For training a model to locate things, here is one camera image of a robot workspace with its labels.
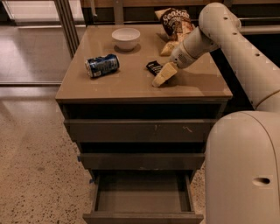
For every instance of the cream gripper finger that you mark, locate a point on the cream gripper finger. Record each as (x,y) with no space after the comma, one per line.
(167,71)

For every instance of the black rxbar chocolate bar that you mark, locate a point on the black rxbar chocolate bar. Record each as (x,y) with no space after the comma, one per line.
(154,67)

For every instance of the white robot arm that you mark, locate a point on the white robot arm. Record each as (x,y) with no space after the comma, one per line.
(242,168)

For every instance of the grey drawer cabinet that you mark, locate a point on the grey drawer cabinet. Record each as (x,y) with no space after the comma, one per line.
(198,92)

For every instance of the grey top drawer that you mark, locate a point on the grey top drawer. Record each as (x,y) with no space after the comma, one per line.
(139,131)

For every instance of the grey middle drawer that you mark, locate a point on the grey middle drawer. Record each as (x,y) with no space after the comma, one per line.
(142,161)

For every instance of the grey open bottom drawer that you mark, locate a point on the grey open bottom drawer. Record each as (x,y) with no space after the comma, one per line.
(142,198)

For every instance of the sea salt chips bag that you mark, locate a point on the sea salt chips bag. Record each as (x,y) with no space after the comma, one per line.
(177,26)

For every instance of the white ceramic bowl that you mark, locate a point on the white ceramic bowl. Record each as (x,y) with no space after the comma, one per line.
(126,38)

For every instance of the blue soda can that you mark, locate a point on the blue soda can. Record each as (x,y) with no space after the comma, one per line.
(102,65)

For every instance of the metal railing frame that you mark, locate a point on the metal railing frame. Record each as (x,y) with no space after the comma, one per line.
(252,25)

